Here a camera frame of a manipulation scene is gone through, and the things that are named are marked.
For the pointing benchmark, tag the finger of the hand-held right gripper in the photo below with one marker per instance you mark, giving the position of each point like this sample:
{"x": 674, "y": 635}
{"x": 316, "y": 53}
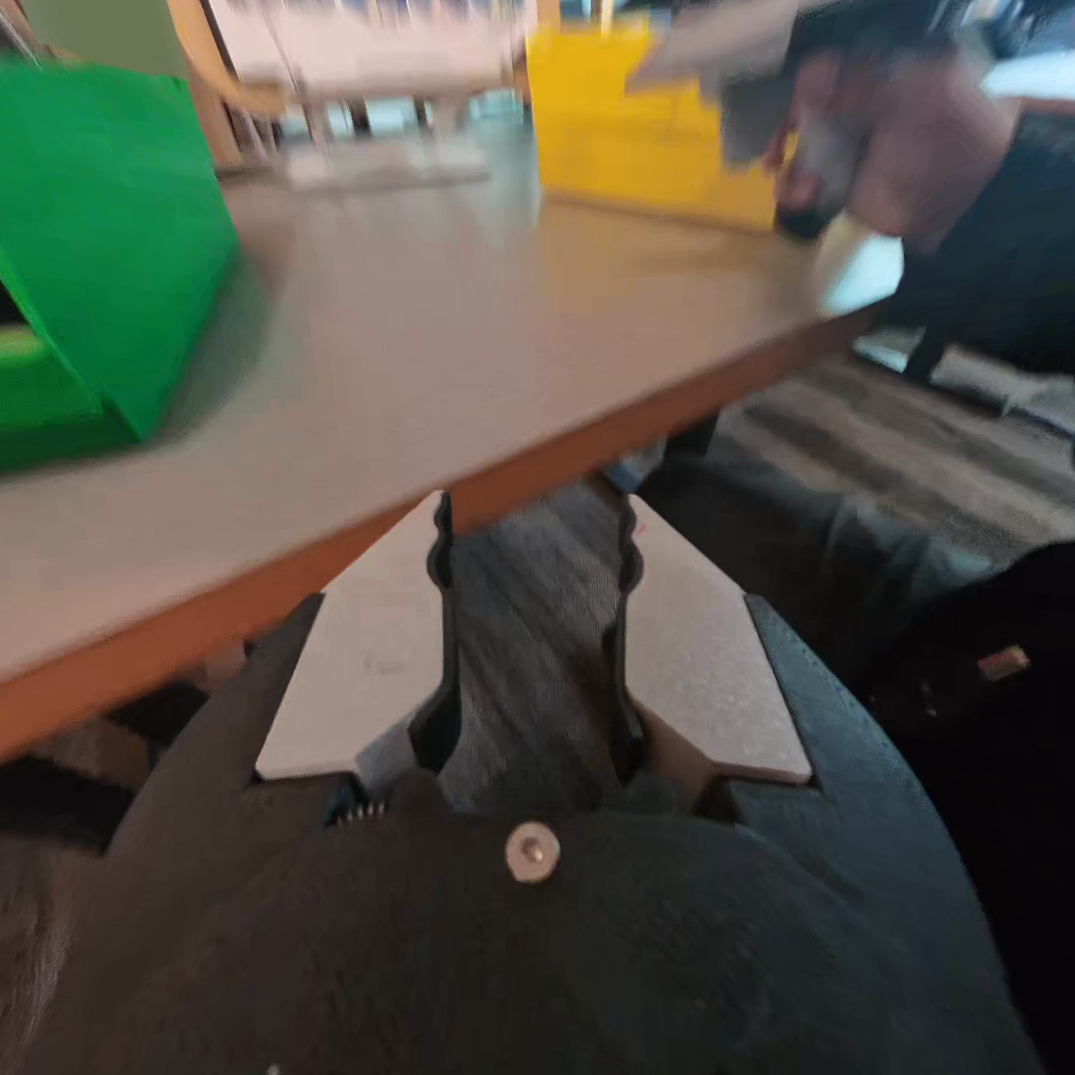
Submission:
{"x": 756, "y": 122}
{"x": 714, "y": 46}

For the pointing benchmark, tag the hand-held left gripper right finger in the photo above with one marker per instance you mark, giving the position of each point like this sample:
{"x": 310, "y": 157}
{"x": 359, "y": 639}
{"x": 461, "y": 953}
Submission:
{"x": 705, "y": 663}

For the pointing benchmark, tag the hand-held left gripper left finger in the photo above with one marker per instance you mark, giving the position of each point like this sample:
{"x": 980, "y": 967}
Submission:
{"x": 361, "y": 655}

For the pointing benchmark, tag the person's right forearm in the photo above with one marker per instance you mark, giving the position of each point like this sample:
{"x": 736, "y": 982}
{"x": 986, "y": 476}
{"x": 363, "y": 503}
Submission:
{"x": 1025, "y": 235}

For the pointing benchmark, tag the person's right hand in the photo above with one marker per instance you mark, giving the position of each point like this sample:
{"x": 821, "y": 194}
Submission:
{"x": 924, "y": 159}

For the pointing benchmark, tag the yellow plastic bin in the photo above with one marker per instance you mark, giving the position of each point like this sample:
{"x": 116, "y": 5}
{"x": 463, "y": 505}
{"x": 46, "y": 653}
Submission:
{"x": 638, "y": 143}

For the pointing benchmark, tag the printed instruction sheet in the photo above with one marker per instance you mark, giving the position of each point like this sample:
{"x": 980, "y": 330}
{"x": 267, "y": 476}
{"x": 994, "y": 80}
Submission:
{"x": 378, "y": 50}

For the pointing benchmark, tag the white sign stand base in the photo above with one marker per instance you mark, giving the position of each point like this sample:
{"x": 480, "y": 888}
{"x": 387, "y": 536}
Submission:
{"x": 378, "y": 164}

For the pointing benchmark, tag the green plastic bin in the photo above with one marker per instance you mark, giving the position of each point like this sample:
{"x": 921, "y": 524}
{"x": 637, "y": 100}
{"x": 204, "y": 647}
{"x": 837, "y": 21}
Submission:
{"x": 109, "y": 252}

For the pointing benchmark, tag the wooden sign board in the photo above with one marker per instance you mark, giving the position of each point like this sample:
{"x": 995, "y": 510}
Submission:
{"x": 206, "y": 71}

